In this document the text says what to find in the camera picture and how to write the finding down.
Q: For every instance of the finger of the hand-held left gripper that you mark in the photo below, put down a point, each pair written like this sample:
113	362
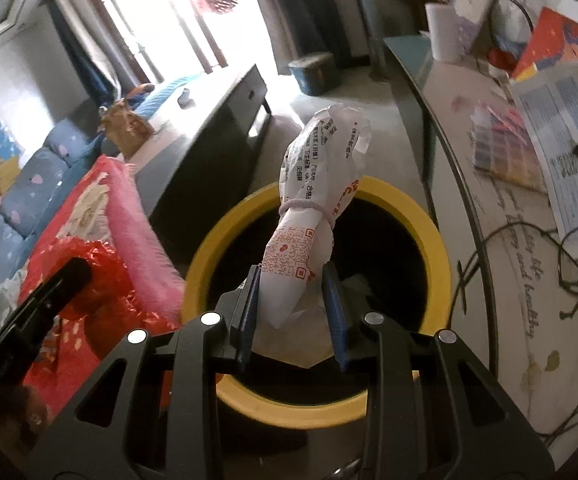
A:
44	300

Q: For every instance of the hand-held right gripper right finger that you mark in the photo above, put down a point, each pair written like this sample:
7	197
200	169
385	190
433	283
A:
333	315

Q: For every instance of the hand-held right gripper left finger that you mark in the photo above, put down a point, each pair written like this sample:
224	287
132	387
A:
250	310

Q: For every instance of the red shiny wrapper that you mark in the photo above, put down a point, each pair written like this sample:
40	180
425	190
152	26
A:
106	270

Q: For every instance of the yellow trash bin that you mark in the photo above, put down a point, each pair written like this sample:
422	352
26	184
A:
209	245

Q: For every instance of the white printed plastic bag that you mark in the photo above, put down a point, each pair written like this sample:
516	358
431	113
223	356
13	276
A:
299	240

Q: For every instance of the crumpled white plastic bag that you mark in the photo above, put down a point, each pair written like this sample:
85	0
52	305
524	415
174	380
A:
294	340

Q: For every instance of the red floral blanket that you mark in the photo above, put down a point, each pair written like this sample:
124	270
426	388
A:
79	210

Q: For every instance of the blue patterned sofa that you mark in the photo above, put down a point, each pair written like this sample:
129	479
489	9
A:
34	180

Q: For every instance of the dark coffee table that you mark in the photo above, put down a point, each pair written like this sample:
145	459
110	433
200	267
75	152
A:
209	150

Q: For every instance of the brown paper bag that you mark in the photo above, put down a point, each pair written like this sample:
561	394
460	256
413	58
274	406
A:
126	127

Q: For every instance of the small blue object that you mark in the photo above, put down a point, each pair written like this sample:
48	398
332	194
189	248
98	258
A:
186	99

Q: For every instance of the blue striped cloth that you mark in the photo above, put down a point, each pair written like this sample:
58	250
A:
169	92

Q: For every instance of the teal storage box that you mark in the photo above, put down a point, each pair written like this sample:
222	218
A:
314	74

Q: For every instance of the dark blue curtain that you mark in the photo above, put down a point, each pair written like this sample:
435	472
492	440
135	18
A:
81	55

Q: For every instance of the printed paper sheet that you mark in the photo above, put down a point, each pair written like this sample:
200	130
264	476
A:
559	125

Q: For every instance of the bright window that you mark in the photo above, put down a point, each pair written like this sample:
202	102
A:
179	15

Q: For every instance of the white toilet paper roll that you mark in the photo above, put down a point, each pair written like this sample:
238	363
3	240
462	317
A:
444	32

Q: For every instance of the white patterned bag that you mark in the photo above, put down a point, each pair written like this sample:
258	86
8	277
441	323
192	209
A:
475	20

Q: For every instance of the red printed book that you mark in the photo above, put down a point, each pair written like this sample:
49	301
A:
559	45

